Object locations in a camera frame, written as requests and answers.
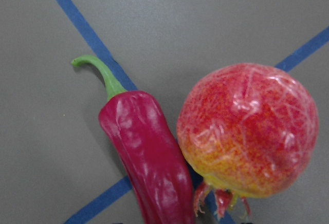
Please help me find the red pomegranate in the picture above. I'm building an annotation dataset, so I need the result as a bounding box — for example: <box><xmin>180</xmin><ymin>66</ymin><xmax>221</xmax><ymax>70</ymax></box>
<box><xmin>176</xmin><ymin>63</ymin><xmax>319</xmax><ymax>218</ymax></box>

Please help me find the red chili pepper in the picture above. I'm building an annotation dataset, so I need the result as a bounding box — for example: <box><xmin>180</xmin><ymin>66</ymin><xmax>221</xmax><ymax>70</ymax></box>
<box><xmin>72</xmin><ymin>55</ymin><xmax>195</xmax><ymax>223</ymax></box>

